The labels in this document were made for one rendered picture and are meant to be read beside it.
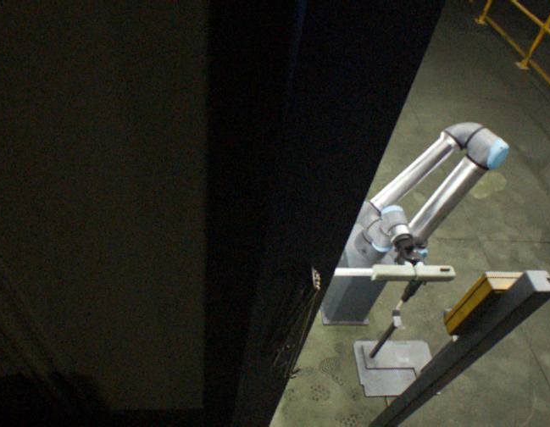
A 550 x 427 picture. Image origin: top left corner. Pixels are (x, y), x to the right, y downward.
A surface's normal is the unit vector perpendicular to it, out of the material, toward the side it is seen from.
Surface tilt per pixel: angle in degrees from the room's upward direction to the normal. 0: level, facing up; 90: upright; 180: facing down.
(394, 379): 0
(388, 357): 0
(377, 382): 0
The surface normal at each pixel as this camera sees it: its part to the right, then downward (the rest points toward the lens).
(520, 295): -0.99, -0.04
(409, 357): 0.12, -0.67
